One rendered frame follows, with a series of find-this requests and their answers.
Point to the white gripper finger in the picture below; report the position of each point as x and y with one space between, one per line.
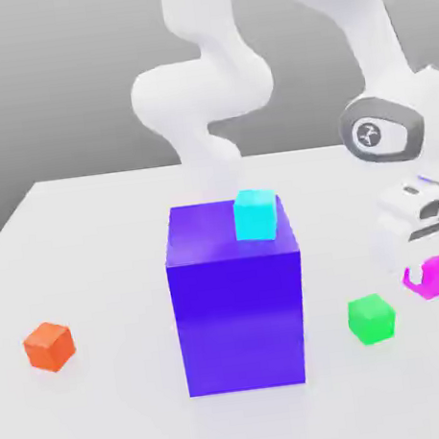
415 273

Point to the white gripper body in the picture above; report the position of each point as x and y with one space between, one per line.
396 244

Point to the small magenta cube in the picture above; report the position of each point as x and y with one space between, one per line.
437 278

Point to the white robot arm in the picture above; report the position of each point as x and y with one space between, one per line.
203 89

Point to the small green cube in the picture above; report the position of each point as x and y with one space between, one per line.
371 320

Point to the small cyan cube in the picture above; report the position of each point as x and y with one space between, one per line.
256 215

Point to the small orange cube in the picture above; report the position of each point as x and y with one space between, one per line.
49 347

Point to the large purple box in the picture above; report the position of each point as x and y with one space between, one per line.
236 310

